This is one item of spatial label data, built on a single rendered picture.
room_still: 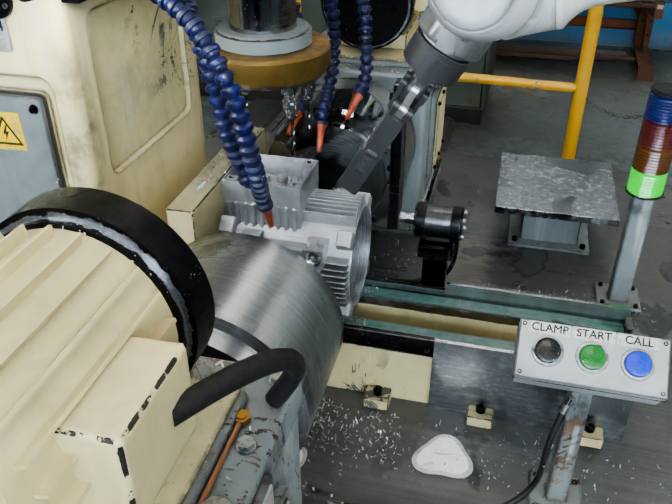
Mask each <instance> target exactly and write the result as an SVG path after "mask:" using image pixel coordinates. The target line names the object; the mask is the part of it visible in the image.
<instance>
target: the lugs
mask: <svg viewBox="0 0 672 504"><path fill-rule="evenodd" d="M357 193H360V194H366V204H367V205H368V206H369V208H370V207H371V202H372V197H371V195H370V193H363V192H357ZM237 225H238V224H237V219H236V218H235V217H234V216H227V215H221V218H220V223H219V227H218V231H219V232H221V233H236V229H237ZM353 242H354V234H353V232H351V231H343V230H338V233H337V238H336V244H335V246H336V248H337V249H338V250H345V251H352V248H353ZM340 309H341V313H342V317H343V318H349V319H351V318H352V312H353V305H352V304H348V305H347V306H346V307H340Z"/></svg>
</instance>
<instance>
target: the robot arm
mask: <svg viewBox="0 0 672 504"><path fill-rule="evenodd" d="M427 1H428V6H427V5H426V7H425V8H426V9H425V11H424V12H423V13H421V17H420V18H418V19H417V20H418V24H419V27H418V28H417V30H416V31H415V33H414V34H413V36H412V37H411V39H410V41H409V42H408V44H407V45H406V47H405V48H404V51H403V54H404V58H405V60H406V62H407V63H408V64H409V66H411V67H412V68H413V69H414V70H413V71H411V72H410V71H409V70H407V72H405V74H404V76H403V78H402V79H401V81H400V83H399V85H398V86H397V90H396V92H395V93H394V95H393V97H392V99H391V100H390V102H389V104H388V110H387V111H386V113H385V114H384V116H383V117H382V119H381V120H380V122H379V123H378V125H377V126H376V127H374V129H373V132H372V135H370V136H369V137H368V140H367V142H366V141H364V142H362V141H361V142H360V143H359V145H358V147H359V148H360V149H359V150H358V152H357V153H356V155H355V156H354V158H353V159H352V161H351V162H350V164H349V165H348V167H347V168H346V170H345V171H344V173H343V174H342V176H341V177H340V179H339V181H338V182H337V184H338V185H339V186H341V187H342V188H344V189H345V190H347V191H348V192H350V193H351V194H353V195H356V194H357V192H358V191H359V189H360V188H361V186H362V185H363V184H364V182H365V181H366V179H367V178H368V176H369V175H370V174H371V172H372V171H373V169H374V168H375V166H376V165H377V164H378V162H379V161H380V160H381V158H382V156H383V154H386V155H387V154H388V152H389V150H390V149H389V148H388V147H389V145H390V144H391V143H392V141H393V140H394V139H395V137H396V136H397V134H398V133H399V132H400V130H401V129H402V128H403V126H404V125H405V123H406V122H407V121H410V120H411V119H412V117H413V116H414V114H415V113H416V112H417V110H418V109H419V107H420V106H423V105H424V104H425V102H426V101H427V100H428V98H429V96H430V95H431V94H430V93H431V92H432V90H433V88H434V87H432V86H431V85H430V84H438V85H439V86H442V87H451V86H453V85H455V84H456V82H457V81H458V80H459V78H460V77H461V75H462V74H463V73H464V71H465V70H466V68H467V67H468V66H469V64H470V63H471V62H477V61H479V60H480V59H481V58H482V56H483V55H484V54H485V52H486V51H487V49H488V48H489V47H490V45H491V44H492V43H493V41H498V40H501V39H502V40H510V39H513V38H517V37H521V36H526V35H530V34H535V33H540V32H546V31H552V30H560V29H563V28H564V27H565V26H566V25H567V24H568V23H569V21H571V20H572V19H573V18H574V17H575V16H576V15H578V14H579V13H581V12H583V11H584V10H587V9H589V8H592V7H596V6H601V5H606V4H613V3H621V2H630V1H639V0H427Z"/></svg>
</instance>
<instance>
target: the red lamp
mask: <svg viewBox="0 0 672 504"><path fill-rule="evenodd" d="M642 121H643V122H642V125H641V129H640V134H639V137H638V143H639V144H640V145H641V146H643V147H644V148H647V149H650V150H655V151H669V150H672V125H671V126H667V125H659V124H655V123H652V122H649V121H648V120H646V119H645V118H644V116H643V120H642Z"/></svg>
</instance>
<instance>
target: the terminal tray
mask: <svg viewBox="0 0 672 504"><path fill-rule="evenodd" d="M260 155H261V157H262V160H261V162H262V163H263V165H264V171H265V172H266V177H267V181H268V185H269V190H270V191H269V192H270V194H271V199H272V201H273V203H274V205H273V208H272V214H273V220H274V226H276V229H277V230H279V229H280V228H281V227H284V230H285V231H287V230H288V229H289V228H292V231H293V232H296V231H297V229H299V230H300V229H301V227H302V223H303V210H305V208H304V207H305V206H306V203H307V202H308V198H310V195H312V193H313V191H314V190H315V189H316V188H317V189H318V184H319V167H318V160H313V159H303V158H294V157H285V156H276V155H266V154H260ZM274 174H275V176H274ZM276 175H277V176H276ZM290 175H292V176H293V177H295V178H293V177H292V176H290ZM298 177H299V183H298ZM238 179H239V176H238V175H237V174H236V172H235V167H233V166H232V167H231V169H230V170H229V171H228V172H227V173H226V174H225V175H224V177H223V178H222V179H221V188H222V198H223V204H224V213H225V215H227V216H234V217H235V218H236V219H237V224H238V225H239V224H240V223H241V222H244V225H245V226H247V225H248V224H249V223H252V226H253V227H255V226H256V225H257V224H260V227H261V228H263V227H264V226H265V225H268V223H267V221H266V219H265V217H264V215H263V213H262V212H260V211H259V210H257V207H256V203H255V201H254V197H253V196H252V193H251V189H247V188H245V187H244V186H242V185H240V184H239V181H238ZM300 180H301V181H302V182H300ZM268 228H269V229H271V227H270V226H269V225H268Z"/></svg>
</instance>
